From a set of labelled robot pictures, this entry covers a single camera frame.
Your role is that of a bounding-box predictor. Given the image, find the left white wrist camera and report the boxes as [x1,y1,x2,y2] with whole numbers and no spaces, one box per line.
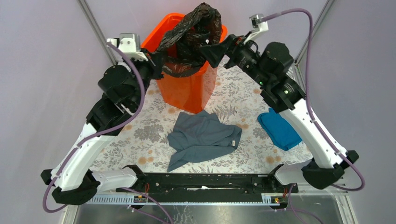
[106,33,148,61]

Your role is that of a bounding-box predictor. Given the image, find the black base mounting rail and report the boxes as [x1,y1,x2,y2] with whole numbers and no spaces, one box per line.
[129,165,292,203]

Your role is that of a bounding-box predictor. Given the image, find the black plastic trash bag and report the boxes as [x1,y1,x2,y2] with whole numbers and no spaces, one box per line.
[156,2,222,78]

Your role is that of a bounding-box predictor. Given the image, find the orange plastic trash bin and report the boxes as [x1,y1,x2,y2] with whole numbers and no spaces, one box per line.
[143,13,227,113]

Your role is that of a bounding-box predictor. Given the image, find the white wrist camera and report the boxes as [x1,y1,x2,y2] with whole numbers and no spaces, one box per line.
[106,33,148,61]
[243,14,269,44]

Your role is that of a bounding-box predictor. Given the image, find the grey-blue cloth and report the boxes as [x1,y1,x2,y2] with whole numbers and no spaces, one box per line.
[167,110,242,172]

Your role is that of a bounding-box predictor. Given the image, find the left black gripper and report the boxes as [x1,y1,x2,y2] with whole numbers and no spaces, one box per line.
[124,48,166,110]

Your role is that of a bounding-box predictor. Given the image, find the aluminium frame rails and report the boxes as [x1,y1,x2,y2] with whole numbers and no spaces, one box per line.
[63,0,360,224]

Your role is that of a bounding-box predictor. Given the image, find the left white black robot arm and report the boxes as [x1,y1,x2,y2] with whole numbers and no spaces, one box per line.
[41,52,164,205]

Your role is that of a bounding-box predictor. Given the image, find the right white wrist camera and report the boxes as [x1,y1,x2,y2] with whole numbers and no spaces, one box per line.
[243,14,269,44]

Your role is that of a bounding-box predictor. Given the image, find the teal blue cloth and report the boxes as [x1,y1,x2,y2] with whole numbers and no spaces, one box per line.
[257,108,302,151]

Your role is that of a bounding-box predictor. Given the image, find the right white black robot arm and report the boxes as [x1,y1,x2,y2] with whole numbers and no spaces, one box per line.
[200,35,359,192]

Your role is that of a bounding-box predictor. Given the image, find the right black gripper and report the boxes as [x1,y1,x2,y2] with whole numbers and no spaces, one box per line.
[198,31,269,87]

